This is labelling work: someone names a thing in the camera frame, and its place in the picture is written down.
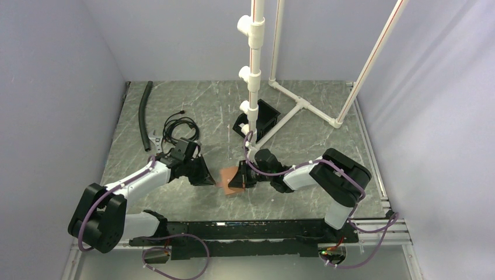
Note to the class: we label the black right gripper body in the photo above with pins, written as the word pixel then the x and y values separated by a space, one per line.
pixel 253 177

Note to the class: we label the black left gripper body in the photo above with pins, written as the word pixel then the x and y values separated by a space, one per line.
pixel 188 171

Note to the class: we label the black card tray box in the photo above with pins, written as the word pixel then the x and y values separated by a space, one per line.
pixel 267 119

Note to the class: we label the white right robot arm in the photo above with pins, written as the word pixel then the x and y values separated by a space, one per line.
pixel 342 178

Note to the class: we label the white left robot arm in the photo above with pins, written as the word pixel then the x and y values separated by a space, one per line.
pixel 101 219

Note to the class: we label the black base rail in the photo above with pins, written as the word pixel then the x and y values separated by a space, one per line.
pixel 241 238

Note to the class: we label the white pvc pipe frame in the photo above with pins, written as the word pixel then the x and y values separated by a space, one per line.
pixel 286 62

